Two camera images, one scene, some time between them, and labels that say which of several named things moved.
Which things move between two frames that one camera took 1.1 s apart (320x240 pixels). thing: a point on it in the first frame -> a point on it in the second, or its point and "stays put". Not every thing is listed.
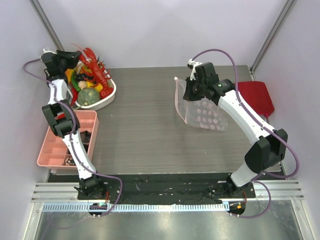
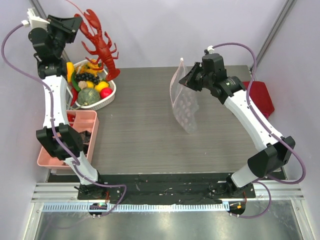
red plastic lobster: x=99 y=75 -> x=90 y=25
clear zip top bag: x=203 y=113 -> x=184 y=99
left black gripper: x=70 y=57 -> x=71 y=25
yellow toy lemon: x=98 y=87 stays put
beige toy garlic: x=82 y=84 stays put
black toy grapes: x=80 y=77 stays put
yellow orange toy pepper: x=68 y=72 stays put
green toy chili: x=74 y=81 stays put
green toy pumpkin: x=88 y=95 stays put
